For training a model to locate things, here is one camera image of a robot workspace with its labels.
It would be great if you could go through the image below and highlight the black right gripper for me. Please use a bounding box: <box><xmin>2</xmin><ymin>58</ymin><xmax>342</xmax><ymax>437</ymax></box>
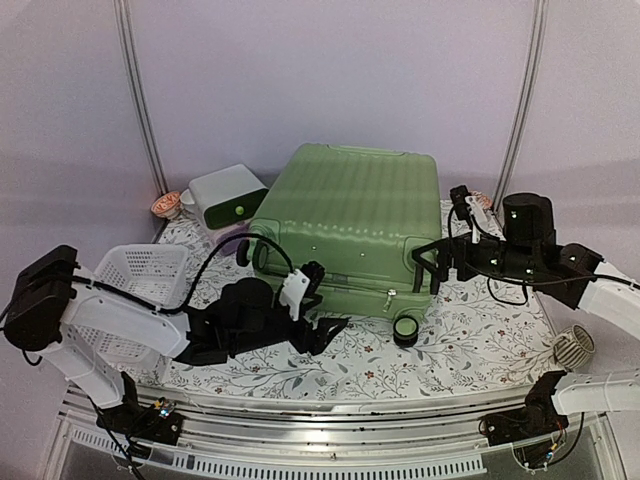
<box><xmin>412</xmin><ymin>231</ymin><xmax>540</xmax><ymax>283</ymax></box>

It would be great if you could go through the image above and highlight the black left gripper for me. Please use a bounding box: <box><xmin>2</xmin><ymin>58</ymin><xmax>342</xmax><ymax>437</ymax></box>
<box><xmin>230</xmin><ymin>304</ymin><xmax>349</xmax><ymax>357</ymax></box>

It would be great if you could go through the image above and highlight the green hard-shell suitcase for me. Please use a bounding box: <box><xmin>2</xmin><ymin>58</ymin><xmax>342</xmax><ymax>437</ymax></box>
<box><xmin>236</xmin><ymin>143</ymin><xmax>442</xmax><ymax>328</ymax></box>

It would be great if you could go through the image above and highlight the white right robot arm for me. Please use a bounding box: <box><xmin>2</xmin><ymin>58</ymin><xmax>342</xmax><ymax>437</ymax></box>
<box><xmin>411</xmin><ymin>186</ymin><xmax>639</xmax><ymax>337</ymax></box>

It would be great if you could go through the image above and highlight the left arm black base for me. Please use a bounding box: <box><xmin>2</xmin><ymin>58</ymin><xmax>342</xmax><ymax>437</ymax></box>
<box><xmin>97</xmin><ymin>397</ymin><xmax>185</xmax><ymax>446</ymax></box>

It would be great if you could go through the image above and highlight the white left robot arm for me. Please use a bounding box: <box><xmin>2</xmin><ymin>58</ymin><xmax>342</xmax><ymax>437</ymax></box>
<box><xmin>1</xmin><ymin>244</ymin><xmax>348</xmax><ymax>434</ymax></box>

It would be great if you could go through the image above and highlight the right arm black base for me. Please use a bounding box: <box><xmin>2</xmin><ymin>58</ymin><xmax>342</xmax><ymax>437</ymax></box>
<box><xmin>479</xmin><ymin>371</ymin><xmax>569</xmax><ymax>446</ymax></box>

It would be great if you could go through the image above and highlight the purple drawer box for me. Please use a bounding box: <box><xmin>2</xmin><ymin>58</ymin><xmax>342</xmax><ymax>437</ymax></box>
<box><xmin>212</xmin><ymin>221</ymin><xmax>249</xmax><ymax>256</ymax></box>

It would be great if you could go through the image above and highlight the floral white table mat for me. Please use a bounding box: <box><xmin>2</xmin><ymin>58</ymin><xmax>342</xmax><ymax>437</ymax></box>
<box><xmin>113</xmin><ymin>200</ymin><xmax>557</xmax><ymax>403</ymax></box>

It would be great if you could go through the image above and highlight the white green drawer box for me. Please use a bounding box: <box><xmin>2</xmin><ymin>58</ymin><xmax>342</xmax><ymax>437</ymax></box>
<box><xmin>187</xmin><ymin>164</ymin><xmax>268</xmax><ymax>230</ymax></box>

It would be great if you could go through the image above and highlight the white perforated plastic basket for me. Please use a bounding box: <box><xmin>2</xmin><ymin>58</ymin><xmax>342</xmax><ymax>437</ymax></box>
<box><xmin>62</xmin><ymin>244</ymin><xmax>190</xmax><ymax>358</ymax></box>

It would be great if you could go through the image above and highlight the white ribbed round object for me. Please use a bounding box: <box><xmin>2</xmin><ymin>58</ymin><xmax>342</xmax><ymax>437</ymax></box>
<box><xmin>552</xmin><ymin>325</ymin><xmax>595</xmax><ymax>371</ymax></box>

